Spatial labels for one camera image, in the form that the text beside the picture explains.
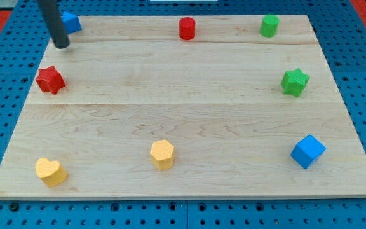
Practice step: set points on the blue triangle block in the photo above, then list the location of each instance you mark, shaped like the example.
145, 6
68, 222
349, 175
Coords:
71, 22

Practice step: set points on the light wooden board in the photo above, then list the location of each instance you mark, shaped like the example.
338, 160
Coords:
218, 99

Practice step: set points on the yellow hexagon block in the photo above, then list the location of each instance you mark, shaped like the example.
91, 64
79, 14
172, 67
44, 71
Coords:
162, 154

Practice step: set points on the red cylinder block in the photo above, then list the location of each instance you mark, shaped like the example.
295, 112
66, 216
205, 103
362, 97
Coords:
187, 28

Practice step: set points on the green star block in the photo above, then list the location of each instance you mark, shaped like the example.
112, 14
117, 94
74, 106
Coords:
294, 82

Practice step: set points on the green cylinder block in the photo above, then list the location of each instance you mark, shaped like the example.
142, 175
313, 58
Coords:
269, 25

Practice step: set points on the blue cube block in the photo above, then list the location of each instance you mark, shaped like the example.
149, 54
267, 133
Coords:
307, 151

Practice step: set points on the red star block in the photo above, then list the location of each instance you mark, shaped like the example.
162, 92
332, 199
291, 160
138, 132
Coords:
50, 80

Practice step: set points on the yellow heart block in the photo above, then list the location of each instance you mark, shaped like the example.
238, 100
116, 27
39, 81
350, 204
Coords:
50, 172

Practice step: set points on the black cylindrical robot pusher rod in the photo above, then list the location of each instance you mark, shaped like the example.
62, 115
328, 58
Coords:
54, 23

